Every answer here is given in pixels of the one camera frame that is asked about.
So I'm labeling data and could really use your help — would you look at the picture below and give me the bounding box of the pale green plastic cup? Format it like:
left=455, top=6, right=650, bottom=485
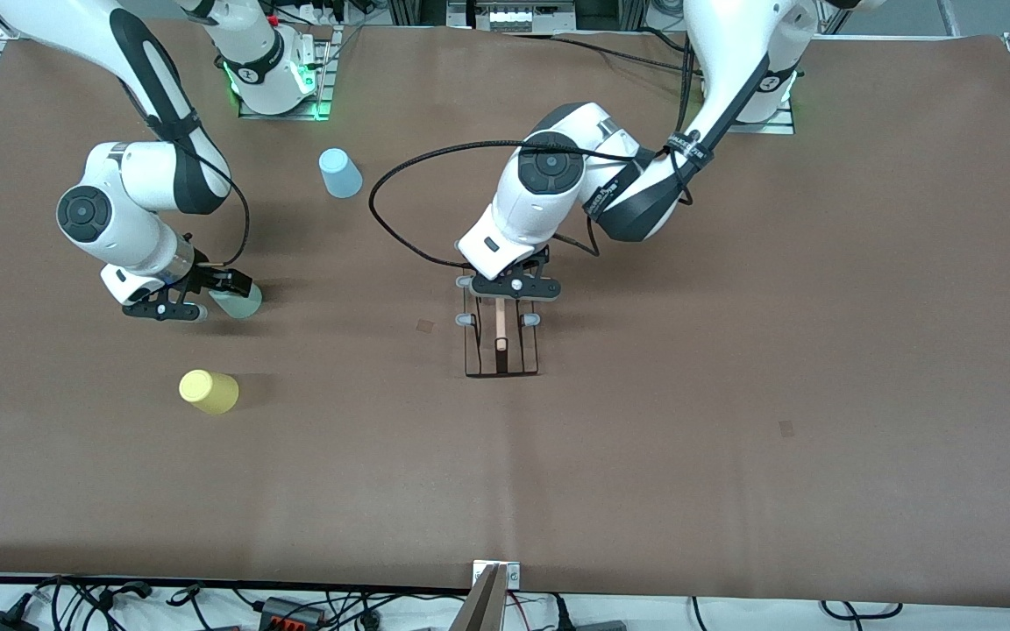
left=207, top=285, right=263, bottom=321

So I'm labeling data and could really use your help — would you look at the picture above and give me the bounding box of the black wire cup holder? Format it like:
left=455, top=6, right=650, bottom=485
left=457, top=298, right=543, bottom=379

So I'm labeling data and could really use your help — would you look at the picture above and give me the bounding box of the yellow plastic cup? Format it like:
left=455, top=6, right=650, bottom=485
left=178, top=369, right=240, bottom=415

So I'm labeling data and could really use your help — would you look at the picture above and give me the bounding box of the light blue plastic cup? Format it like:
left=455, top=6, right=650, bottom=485
left=318, top=147, right=364, bottom=200

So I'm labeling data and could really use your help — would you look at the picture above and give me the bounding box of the white power strip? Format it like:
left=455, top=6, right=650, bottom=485
left=448, top=0, right=578, bottom=32

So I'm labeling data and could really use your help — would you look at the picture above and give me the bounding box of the brown paper table cover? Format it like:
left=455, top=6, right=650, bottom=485
left=0, top=19, right=1010, bottom=610

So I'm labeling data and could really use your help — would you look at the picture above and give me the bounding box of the black and orange box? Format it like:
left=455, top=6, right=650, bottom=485
left=258, top=597, right=328, bottom=628

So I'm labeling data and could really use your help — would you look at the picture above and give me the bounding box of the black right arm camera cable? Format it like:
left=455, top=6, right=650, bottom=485
left=181, top=131, right=252, bottom=268

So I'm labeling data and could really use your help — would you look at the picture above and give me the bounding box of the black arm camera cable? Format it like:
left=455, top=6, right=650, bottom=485
left=368, top=35, right=703, bottom=268
left=181, top=131, right=252, bottom=268

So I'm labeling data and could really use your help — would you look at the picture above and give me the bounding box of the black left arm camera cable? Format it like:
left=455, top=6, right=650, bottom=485
left=368, top=35, right=703, bottom=268

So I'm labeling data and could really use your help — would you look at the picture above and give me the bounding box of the black velcro cable strap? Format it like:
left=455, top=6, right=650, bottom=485
left=665, top=131, right=715, bottom=172
left=147, top=110, right=205, bottom=143

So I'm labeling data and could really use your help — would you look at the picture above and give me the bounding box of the aluminium arm base plate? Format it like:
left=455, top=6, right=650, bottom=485
left=238, top=25, right=337, bottom=121
left=702, top=96, right=797, bottom=136

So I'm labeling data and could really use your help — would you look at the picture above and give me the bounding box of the thick black table cable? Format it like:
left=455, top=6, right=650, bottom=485
left=549, top=33, right=690, bottom=73

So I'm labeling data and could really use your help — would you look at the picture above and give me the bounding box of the silver bracket plate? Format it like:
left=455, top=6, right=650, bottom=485
left=473, top=561, right=522, bottom=590

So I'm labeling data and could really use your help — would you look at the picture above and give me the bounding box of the tangled black cable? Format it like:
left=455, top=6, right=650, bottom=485
left=32, top=577, right=160, bottom=631

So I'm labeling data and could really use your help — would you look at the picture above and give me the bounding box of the grey aluminium profile post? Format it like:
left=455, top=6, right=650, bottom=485
left=451, top=565, right=510, bottom=631

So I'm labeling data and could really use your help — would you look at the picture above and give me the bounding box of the curved black cable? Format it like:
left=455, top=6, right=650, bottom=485
left=821, top=599, right=902, bottom=620

